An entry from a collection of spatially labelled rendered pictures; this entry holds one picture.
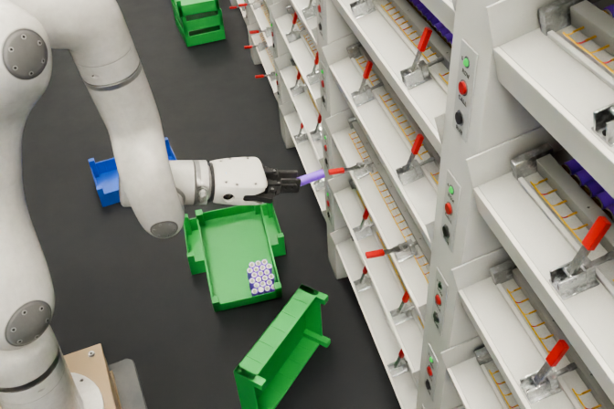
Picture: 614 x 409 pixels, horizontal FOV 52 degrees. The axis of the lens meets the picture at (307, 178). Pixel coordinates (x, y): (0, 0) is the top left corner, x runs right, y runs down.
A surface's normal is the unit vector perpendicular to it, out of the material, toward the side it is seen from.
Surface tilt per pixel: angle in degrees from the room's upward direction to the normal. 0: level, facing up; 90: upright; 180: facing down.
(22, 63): 88
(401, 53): 17
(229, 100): 0
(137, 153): 51
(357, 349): 0
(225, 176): 12
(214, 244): 22
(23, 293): 67
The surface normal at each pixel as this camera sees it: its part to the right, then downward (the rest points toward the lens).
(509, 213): -0.33, -0.69
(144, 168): 0.10, 0.01
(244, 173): 0.17, -0.80
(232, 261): 0.04, -0.49
